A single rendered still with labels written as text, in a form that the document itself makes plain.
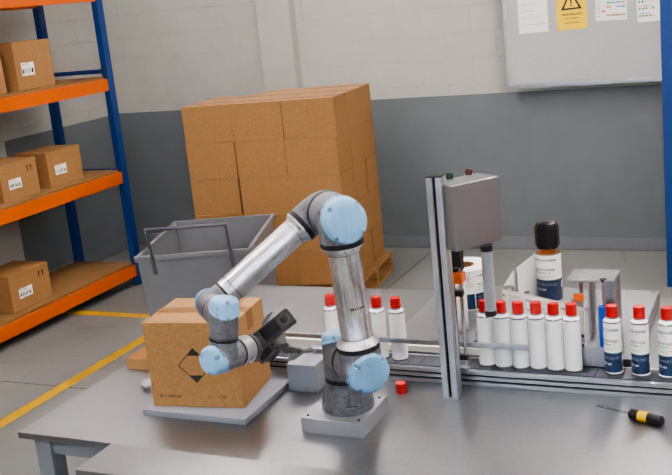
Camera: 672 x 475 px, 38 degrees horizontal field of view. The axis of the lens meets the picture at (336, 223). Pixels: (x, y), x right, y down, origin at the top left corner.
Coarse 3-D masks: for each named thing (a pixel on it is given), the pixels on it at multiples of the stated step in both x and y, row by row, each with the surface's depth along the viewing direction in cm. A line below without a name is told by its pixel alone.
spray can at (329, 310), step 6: (330, 294) 319; (330, 300) 318; (324, 306) 320; (330, 306) 318; (324, 312) 319; (330, 312) 318; (336, 312) 318; (324, 318) 320; (330, 318) 318; (336, 318) 319; (330, 324) 318; (336, 324) 319
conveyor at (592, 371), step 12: (408, 360) 312; (420, 360) 310; (432, 360) 309; (468, 360) 306; (528, 372) 293; (540, 372) 291; (552, 372) 290; (564, 372) 290; (588, 372) 288; (600, 372) 287; (624, 372) 286
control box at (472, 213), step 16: (464, 176) 285; (480, 176) 282; (496, 176) 281; (448, 192) 275; (464, 192) 276; (480, 192) 279; (496, 192) 282; (448, 208) 276; (464, 208) 276; (480, 208) 279; (496, 208) 282; (448, 224) 278; (464, 224) 277; (480, 224) 280; (496, 224) 283; (448, 240) 279; (464, 240) 278; (480, 240) 281; (496, 240) 284
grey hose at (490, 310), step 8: (480, 248) 282; (488, 248) 280; (488, 256) 281; (488, 264) 281; (488, 272) 282; (488, 280) 282; (488, 288) 283; (488, 296) 284; (488, 304) 284; (488, 312) 285; (496, 312) 285
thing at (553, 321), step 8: (552, 304) 287; (552, 312) 287; (552, 320) 287; (560, 320) 288; (552, 328) 288; (560, 328) 288; (552, 336) 288; (560, 336) 288; (552, 344) 289; (560, 344) 289; (552, 352) 290; (560, 352) 289; (552, 360) 290; (560, 360) 290; (552, 368) 291; (560, 368) 290
